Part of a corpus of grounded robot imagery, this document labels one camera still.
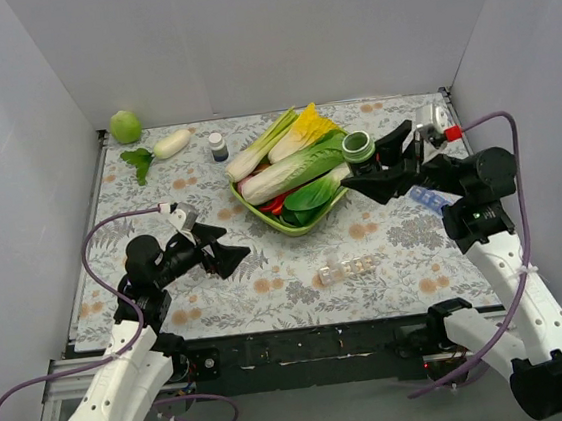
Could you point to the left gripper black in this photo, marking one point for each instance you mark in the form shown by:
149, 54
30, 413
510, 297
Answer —
204, 251

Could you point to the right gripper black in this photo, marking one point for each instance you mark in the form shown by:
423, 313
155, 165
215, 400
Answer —
411, 166

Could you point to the green pill bottle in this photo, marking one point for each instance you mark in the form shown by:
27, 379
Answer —
359, 152

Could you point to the clear weekly pill organizer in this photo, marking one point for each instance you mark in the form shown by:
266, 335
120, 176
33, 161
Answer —
335, 270

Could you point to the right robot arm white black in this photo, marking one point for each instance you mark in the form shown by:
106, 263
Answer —
526, 347

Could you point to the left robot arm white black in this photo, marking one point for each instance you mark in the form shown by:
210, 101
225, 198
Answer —
140, 359

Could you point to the green napa cabbage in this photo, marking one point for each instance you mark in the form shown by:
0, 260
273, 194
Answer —
297, 169

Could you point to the blue pill blister pack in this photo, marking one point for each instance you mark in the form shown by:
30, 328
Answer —
430, 199

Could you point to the green plastic tray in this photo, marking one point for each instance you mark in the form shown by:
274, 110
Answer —
275, 221

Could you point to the red chili peppers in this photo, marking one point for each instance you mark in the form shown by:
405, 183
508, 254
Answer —
275, 206

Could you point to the leek white green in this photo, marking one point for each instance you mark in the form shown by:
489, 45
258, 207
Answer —
245, 163

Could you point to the yellow napa cabbage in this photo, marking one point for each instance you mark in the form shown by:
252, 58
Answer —
306, 130

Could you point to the bok choy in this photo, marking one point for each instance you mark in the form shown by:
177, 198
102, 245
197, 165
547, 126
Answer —
306, 204

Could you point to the floral patterned table mat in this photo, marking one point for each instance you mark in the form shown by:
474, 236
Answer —
276, 286

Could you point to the white blue pill bottle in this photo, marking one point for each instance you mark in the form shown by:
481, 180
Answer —
218, 147

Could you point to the white radish with leaves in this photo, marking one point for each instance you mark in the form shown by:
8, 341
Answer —
142, 159

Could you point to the green round cabbage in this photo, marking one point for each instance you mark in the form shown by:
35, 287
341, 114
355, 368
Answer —
125, 127

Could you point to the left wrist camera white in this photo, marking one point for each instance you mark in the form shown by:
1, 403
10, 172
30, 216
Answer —
183, 218

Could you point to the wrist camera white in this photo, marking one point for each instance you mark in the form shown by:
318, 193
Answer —
183, 218
431, 123

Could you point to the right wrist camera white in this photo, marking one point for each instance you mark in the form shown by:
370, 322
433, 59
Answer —
431, 123

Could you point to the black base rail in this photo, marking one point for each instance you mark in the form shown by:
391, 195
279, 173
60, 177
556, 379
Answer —
400, 347

